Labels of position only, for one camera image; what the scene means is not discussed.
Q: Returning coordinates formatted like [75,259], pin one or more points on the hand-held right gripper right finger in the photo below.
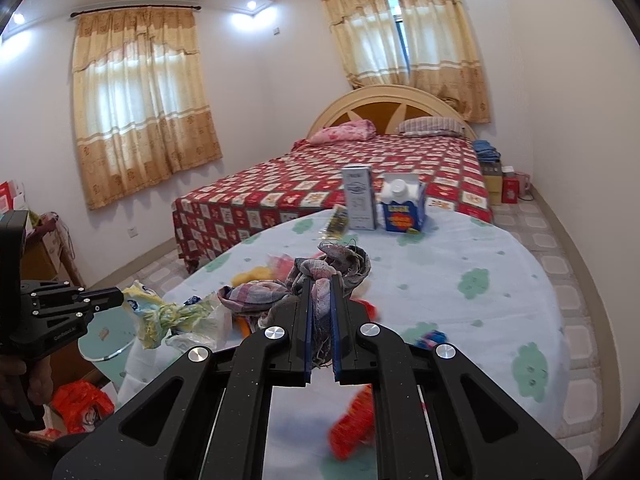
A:
[336,332]

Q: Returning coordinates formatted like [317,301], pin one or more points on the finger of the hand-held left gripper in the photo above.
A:
[105,297]

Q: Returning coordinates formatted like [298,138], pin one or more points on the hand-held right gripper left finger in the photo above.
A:
[307,332]

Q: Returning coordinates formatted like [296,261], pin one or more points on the light blue trash can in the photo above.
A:
[107,337]

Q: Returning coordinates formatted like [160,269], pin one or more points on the yellow white plastic bag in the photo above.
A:
[160,317]

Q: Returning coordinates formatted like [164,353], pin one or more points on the plaid cloth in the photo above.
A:
[260,295]

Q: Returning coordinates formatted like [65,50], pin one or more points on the red plastic bag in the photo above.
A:
[352,425]

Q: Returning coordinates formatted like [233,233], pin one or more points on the person's left hand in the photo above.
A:
[40,385]

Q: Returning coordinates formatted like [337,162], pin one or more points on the orange wrapper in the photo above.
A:
[243,327]

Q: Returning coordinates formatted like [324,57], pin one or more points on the orange red printed bag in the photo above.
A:
[80,402]

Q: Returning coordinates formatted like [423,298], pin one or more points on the yellow wrapper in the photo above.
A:
[250,275]

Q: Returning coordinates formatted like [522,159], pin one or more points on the blue red wrapper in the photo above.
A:
[431,340]

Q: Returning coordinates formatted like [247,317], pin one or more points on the small clear packet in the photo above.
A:
[336,222]

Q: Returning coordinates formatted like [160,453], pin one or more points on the tall grey carton box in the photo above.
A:
[359,200]

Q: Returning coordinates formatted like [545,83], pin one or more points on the blue milk carton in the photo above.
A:
[402,210]

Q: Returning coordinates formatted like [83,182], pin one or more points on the bed with red patterned sheet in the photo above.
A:
[310,180]

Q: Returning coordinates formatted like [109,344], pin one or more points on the wide beige curtain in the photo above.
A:
[145,135]

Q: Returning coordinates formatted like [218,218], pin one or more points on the pink pillow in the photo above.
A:
[345,132]

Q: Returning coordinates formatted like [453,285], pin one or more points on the cardboard box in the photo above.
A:
[492,182]

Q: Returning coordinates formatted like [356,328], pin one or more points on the red box with white top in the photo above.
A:
[510,190]

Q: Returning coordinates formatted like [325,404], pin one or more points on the cream wooden headboard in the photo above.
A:
[380,110]

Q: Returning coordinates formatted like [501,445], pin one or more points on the striped pillow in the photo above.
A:
[430,126]

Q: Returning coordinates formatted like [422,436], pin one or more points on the blue folded cloth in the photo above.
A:
[487,150]

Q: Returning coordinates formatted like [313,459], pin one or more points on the parted beige curtain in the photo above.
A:
[370,45]

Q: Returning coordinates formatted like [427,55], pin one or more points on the dark curtain rod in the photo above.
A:
[135,8]

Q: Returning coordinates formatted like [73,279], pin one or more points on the ceiling spotlight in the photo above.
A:
[18,18]
[251,5]

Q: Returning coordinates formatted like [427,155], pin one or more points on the window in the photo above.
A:
[400,25]

